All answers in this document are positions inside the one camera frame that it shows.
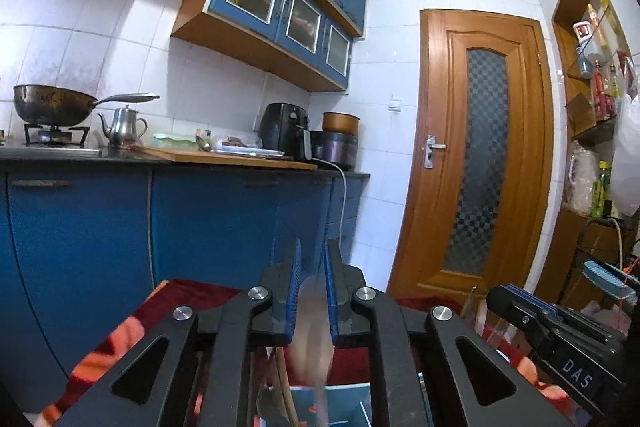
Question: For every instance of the white plastic chopstick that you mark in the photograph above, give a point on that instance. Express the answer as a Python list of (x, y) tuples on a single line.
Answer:
[(267, 408)]

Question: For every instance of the blue base cabinets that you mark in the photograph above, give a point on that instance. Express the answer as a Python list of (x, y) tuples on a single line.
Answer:
[(83, 243)]

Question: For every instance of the black wok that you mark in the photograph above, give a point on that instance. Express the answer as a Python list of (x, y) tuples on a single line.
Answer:
[(60, 107)]

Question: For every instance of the rice cooker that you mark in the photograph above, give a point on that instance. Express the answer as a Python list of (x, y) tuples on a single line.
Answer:
[(336, 147)]

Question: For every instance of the black air fryer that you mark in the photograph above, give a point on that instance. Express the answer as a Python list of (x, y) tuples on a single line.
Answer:
[(285, 127)]

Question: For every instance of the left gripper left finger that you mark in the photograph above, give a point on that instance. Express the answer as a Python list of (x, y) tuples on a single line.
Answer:
[(196, 364)]

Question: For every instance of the steel teapot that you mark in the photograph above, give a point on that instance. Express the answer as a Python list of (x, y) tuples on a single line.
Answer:
[(126, 128)]

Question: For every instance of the wooden shelf with bottles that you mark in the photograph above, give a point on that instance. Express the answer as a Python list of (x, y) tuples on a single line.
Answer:
[(593, 52)]

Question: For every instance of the wooden door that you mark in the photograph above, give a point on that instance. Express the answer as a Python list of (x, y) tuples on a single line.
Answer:
[(482, 161)]

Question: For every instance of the white plastic bag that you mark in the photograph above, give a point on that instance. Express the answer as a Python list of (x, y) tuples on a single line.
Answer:
[(625, 175)]

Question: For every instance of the brown pot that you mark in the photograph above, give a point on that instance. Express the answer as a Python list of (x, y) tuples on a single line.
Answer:
[(340, 123)]

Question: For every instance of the gas stove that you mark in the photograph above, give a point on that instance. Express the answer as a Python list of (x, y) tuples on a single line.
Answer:
[(36, 141)]

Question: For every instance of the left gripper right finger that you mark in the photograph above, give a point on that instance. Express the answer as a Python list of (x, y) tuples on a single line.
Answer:
[(426, 368)]

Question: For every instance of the wooden cutting board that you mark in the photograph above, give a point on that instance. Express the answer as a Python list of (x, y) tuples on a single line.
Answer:
[(197, 157)]

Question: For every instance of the beige plastic spoon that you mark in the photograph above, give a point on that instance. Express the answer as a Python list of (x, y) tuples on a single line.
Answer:
[(312, 346)]

